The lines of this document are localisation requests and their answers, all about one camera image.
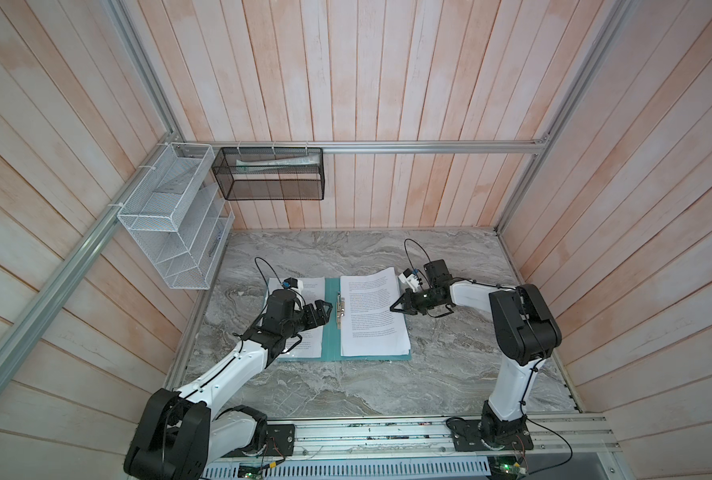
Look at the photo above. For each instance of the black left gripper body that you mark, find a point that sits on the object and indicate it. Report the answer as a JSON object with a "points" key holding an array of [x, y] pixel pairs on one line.
{"points": [[295, 324]]}

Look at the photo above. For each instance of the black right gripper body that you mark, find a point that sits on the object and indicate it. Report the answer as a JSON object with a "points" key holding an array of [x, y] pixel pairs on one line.
{"points": [[424, 299]]}

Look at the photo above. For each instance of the printed paper sheet dense text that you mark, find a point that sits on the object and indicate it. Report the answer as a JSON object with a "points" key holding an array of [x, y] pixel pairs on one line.
{"points": [[307, 341]]}

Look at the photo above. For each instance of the green file folder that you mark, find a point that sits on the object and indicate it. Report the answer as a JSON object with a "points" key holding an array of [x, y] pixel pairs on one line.
{"points": [[324, 344]]}

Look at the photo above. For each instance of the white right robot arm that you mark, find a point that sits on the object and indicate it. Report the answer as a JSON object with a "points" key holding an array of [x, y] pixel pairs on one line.
{"points": [[526, 333]]}

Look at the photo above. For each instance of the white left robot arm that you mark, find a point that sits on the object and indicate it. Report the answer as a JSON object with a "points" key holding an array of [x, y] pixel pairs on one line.
{"points": [[182, 431]]}

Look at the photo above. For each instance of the metal folder clip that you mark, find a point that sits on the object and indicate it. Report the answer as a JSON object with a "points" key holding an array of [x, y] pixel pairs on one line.
{"points": [[340, 310]]}

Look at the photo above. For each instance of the black mesh basket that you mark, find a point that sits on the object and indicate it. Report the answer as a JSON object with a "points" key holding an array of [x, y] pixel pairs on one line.
{"points": [[270, 173]]}

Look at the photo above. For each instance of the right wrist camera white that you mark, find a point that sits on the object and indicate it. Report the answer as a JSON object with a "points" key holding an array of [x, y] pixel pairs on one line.
{"points": [[410, 279]]}

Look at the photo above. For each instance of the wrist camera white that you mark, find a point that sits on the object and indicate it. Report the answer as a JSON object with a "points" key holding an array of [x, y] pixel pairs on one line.
{"points": [[293, 284], [410, 279]]}

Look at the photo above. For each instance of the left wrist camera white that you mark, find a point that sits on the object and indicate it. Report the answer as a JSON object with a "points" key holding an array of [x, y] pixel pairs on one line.
{"points": [[293, 284]]}

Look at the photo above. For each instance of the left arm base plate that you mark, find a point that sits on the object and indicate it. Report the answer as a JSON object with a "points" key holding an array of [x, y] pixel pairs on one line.
{"points": [[275, 440]]}

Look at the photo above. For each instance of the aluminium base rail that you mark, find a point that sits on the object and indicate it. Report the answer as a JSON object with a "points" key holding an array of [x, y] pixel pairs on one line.
{"points": [[561, 435]]}

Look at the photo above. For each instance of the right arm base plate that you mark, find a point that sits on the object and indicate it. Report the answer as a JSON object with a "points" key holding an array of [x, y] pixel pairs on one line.
{"points": [[489, 434]]}

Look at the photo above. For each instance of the white wire mesh shelf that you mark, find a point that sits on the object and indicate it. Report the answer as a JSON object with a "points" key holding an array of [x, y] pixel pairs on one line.
{"points": [[178, 218]]}

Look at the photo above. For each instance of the horizontal aluminium frame bar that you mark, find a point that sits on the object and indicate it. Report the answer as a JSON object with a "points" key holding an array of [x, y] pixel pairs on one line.
{"points": [[398, 146]]}

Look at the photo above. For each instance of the left aluminium frame bar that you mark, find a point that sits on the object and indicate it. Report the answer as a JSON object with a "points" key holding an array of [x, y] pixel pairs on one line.
{"points": [[38, 315]]}

